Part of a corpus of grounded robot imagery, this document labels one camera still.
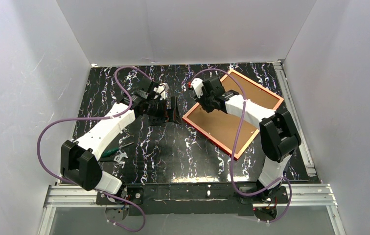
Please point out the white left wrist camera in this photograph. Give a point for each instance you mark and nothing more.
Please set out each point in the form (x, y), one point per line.
(161, 92)

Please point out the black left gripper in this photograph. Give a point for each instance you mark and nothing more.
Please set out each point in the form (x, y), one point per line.
(168, 110)

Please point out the red picture frame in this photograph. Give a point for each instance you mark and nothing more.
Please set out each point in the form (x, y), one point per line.
(221, 128)

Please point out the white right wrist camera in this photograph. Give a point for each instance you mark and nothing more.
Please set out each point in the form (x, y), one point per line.
(196, 86)

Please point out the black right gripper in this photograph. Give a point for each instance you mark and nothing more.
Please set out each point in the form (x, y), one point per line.
(207, 105)

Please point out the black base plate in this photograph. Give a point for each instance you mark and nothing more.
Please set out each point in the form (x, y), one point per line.
(199, 198)

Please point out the green handled screwdriver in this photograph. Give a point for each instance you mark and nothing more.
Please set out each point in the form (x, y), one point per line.
(111, 152)

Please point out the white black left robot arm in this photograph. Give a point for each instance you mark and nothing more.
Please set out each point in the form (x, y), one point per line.
(79, 158)

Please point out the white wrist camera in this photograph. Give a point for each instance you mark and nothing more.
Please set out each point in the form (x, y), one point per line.
(196, 86)
(161, 92)

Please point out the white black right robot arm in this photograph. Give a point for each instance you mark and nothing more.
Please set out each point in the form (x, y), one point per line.
(278, 132)

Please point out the small silver wrench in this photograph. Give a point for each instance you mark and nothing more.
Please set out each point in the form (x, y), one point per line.
(120, 159)

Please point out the aluminium rail front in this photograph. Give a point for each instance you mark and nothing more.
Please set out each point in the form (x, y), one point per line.
(69, 210)

